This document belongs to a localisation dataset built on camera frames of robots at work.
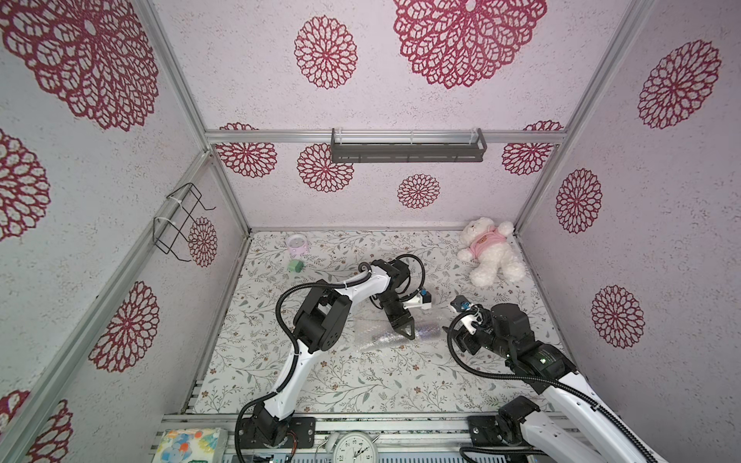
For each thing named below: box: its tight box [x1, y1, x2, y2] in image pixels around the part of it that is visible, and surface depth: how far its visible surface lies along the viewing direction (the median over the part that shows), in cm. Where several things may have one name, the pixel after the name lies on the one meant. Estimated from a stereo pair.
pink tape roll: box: [287, 233, 309, 259], surface depth 115 cm
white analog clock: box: [326, 431, 379, 463], surface depth 70 cm
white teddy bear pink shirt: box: [457, 217, 526, 288], surface depth 105 cm
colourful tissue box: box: [152, 427, 229, 463], surface depth 69 cm
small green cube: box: [287, 259, 307, 273], surface depth 111 cm
